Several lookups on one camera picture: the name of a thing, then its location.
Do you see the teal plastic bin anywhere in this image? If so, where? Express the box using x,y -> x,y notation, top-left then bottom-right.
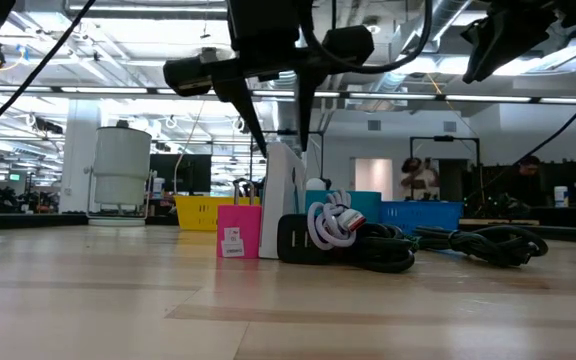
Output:
303,189 -> 383,225

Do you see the black USB charger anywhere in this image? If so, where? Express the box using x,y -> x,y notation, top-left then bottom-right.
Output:
276,213 -> 330,265

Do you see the yellow plastic basket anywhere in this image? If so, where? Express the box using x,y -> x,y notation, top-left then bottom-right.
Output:
174,194 -> 262,232

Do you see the blue plastic basket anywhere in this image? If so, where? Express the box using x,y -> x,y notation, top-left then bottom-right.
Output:
378,200 -> 464,236

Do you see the white cylindrical bin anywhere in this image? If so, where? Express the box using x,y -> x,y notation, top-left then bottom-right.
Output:
86,119 -> 154,227

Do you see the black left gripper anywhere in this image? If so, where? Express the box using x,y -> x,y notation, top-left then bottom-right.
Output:
162,0 -> 375,158

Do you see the slim white box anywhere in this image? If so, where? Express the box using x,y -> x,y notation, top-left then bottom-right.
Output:
258,142 -> 308,260

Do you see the black monitor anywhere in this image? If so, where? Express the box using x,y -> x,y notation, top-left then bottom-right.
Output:
148,153 -> 213,196

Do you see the long ceiling light strip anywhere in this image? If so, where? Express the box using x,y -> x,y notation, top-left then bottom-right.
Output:
0,84 -> 576,106

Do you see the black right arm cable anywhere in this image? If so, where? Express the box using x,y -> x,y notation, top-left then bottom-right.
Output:
511,79 -> 576,167

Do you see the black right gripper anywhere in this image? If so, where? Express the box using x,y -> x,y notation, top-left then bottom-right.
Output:
460,0 -> 576,84

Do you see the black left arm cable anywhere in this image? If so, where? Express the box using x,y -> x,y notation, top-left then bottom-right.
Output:
0,0 -> 98,149

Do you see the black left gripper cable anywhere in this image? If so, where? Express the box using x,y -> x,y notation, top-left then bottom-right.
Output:
298,0 -> 435,76

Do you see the dark green cable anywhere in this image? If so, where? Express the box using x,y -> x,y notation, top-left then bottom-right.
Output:
411,224 -> 550,268

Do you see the silver ventilation duct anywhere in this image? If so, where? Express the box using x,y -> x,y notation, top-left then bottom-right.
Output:
367,0 -> 472,96
267,69 -> 314,146

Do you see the small pink package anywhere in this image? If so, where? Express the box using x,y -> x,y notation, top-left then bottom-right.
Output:
216,178 -> 263,260

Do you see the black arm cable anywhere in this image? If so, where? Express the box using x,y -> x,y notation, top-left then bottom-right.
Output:
0,0 -> 98,149
511,79 -> 576,167

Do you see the white braided USB cable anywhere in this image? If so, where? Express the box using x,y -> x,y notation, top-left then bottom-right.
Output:
306,188 -> 368,251

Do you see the person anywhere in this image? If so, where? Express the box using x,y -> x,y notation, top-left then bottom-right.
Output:
400,157 -> 442,202
510,154 -> 544,204

